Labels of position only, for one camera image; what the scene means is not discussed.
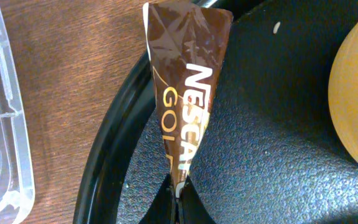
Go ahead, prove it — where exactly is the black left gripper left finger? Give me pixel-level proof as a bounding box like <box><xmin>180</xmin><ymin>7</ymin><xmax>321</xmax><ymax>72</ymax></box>
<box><xmin>139</xmin><ymin>174</ymin><xmax>177</xmax><ymax>224</ymax></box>

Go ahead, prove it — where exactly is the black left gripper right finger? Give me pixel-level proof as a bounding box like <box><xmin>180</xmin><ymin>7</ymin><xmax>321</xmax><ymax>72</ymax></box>
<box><xmin>178</xmin><ymin>177</ymin><xmax>216</xmax><ymax>224</ymax></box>

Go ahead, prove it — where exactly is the clear plastic bin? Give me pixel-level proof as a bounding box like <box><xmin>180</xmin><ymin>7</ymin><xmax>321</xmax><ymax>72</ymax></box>
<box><xmin>0</xmin><ymin>8</ymin><xmax>35</xmax><ymax>223</ymax></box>

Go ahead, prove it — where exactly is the round black tray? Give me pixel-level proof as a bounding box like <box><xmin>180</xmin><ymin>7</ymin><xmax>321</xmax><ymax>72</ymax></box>
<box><xmin>73</xmin><ymin>1</ymin><xmax>358</xmax><ymax>223</ymax></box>

